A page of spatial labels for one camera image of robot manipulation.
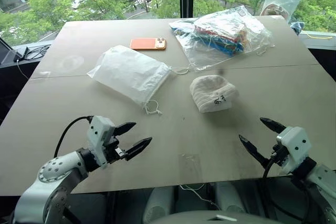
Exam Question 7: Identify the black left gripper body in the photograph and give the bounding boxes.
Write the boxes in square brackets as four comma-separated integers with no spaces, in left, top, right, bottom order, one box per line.
[103,129,129,166]

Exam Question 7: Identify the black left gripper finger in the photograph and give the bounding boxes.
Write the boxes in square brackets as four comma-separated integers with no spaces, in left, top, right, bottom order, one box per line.
[125,136,153,162]
[114,122,138,137]

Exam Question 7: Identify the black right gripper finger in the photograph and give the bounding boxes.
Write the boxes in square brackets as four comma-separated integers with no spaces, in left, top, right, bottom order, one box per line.
[259,117,287,134]
[238,134,271,168]

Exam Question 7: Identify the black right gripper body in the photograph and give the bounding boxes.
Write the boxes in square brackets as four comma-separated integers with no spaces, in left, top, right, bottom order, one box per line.
[270,143,289,168]

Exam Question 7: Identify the white translucent drawstring bag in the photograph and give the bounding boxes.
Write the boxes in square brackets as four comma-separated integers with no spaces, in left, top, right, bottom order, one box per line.
[86,45,190,116]

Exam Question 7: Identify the white knitted beanie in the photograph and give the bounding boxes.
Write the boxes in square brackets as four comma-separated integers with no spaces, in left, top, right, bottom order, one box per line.
[190,74,240,115]

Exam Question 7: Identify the clear bag of colourful items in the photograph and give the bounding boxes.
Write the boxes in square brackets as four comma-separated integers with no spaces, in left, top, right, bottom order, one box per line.
[168,5,277,72]

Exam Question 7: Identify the clear zip bag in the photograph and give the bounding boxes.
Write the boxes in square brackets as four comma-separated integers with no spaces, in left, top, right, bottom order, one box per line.
[259,0,301,24]

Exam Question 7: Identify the grey rounded robot leg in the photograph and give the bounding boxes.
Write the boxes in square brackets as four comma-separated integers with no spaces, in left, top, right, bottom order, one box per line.
[214,182,247,213]
[144,185,174,220]

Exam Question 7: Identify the grey robot torso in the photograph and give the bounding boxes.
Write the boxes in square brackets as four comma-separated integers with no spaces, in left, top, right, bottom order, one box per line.
[149,209,277,224]

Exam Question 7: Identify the orange smartphone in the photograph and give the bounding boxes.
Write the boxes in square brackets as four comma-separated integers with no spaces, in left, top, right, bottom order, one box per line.
[129,37,167,51]

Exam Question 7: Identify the blue cloth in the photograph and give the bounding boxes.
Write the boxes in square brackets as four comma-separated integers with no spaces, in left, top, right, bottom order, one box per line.
[289,21,306,36]

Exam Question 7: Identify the black power adapter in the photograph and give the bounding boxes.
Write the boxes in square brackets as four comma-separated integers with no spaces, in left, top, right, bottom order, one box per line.
[12,46,30,62]

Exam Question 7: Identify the dark laptop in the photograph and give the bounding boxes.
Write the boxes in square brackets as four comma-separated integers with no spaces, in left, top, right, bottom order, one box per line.
[0,37,14,65]

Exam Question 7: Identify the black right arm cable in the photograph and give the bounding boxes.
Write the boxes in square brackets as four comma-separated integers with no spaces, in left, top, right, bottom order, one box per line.
[262,152,279,179]

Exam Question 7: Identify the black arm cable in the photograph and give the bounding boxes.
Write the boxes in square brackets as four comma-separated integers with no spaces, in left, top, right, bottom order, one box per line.
[54,115,95,158]
[262,152,279,179]

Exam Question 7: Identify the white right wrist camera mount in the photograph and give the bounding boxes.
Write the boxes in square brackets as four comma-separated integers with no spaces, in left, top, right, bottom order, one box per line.
[276,126,312,175]

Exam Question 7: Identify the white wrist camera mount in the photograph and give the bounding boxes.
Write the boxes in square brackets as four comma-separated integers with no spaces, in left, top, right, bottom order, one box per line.
[276,126,312,175]
[87,115,117,169]

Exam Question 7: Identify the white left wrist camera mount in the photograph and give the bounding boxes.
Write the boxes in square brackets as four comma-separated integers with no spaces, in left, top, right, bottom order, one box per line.
[87,115,117,169]

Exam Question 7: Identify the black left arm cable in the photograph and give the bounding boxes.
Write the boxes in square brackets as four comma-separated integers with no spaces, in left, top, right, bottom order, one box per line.
[54,115,95,158]

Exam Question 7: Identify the thin white wire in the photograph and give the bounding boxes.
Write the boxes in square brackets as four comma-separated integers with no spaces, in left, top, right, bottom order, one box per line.
[180,183,222,210]

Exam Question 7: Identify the yellow cable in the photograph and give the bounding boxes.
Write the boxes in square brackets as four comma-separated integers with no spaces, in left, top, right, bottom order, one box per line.
[307,33,333,40]

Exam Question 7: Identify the black tangled cables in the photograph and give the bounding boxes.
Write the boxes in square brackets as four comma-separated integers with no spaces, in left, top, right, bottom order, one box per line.
[23,45,51,61]

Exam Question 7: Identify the white charging cable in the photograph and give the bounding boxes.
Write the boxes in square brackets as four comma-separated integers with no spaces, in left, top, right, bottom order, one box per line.
[15,59,30,80]

